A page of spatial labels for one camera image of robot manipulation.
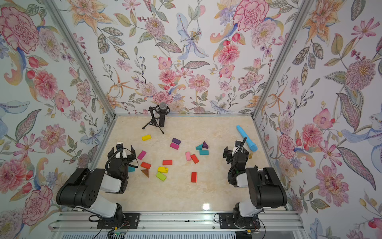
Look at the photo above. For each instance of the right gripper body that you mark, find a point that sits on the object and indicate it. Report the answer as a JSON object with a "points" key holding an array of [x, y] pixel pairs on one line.
{"points": [[236, 152]]}

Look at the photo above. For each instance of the magenta block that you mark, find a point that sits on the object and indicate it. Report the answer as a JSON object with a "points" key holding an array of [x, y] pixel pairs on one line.
{"points": [[141, 155], [174, 146]]}

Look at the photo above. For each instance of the red block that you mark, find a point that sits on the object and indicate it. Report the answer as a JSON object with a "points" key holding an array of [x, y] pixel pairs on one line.
{"points": [[194, 159], [167, 162], [145, 165], [194, 177]]}

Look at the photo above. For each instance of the yellow block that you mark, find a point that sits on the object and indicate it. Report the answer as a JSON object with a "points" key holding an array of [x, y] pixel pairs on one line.
{"points": [[163, 169], [146, 137]]}

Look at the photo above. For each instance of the pink rectangular block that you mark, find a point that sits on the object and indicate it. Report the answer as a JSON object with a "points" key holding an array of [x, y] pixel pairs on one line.
{"points": [[188, 156]]}

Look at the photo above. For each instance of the purple rectangular block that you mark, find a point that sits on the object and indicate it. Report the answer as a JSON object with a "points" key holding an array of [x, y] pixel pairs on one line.
{"points": [[176, 141]]}

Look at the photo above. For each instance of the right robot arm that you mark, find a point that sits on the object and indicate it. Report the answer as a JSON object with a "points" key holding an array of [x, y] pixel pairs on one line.
{"points": [[265, 188]]}

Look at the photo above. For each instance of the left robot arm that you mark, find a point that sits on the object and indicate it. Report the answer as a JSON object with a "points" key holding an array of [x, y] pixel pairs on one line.
{"points": [[82, 189]]}

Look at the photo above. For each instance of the teal block left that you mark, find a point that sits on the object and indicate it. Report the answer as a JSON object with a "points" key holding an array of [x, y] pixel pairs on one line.
{"points": [[131, 169]]}

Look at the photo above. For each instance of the light blue cylinder toy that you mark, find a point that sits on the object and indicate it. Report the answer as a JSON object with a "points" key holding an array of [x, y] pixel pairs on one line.
{"points": [[253, 147]]}

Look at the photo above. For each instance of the brown triangle block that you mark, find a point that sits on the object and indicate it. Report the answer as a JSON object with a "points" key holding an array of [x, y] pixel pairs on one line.
{"points": [[145, 172]]}

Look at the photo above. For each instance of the teal rectangular block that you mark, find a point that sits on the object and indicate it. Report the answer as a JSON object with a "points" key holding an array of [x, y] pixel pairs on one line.
{"points": [[203, 152]]}

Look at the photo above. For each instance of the purple triangle block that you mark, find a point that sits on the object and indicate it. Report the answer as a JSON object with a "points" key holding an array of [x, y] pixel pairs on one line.
{"points": [[205, 145]]}

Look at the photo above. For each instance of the lime green block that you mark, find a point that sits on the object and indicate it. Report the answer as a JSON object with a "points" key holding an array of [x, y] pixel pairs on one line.
{"points": [[161, 176]]}

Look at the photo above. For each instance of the red block front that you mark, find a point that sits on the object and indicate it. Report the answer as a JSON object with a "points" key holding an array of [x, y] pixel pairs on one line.
{"points": [[194, 177]]}

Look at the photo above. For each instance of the black microphone on tripod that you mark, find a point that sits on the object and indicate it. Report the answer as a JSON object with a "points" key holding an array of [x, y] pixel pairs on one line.
{"points": [[158, 116]]}

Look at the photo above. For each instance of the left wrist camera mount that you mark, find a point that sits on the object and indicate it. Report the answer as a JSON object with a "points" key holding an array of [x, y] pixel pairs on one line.
{"points": [[120, 151]]}

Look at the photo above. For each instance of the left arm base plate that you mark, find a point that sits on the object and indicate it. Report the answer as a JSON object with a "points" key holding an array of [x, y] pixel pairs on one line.
{"points": [[126, 222]]}

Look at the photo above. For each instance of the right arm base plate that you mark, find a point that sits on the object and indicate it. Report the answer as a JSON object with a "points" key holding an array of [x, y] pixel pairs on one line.
{"points": [[231, 221]]}

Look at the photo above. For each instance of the aluminium front rail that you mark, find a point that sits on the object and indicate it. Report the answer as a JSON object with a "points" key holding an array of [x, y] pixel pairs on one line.
{"points": [[156, 221]]}

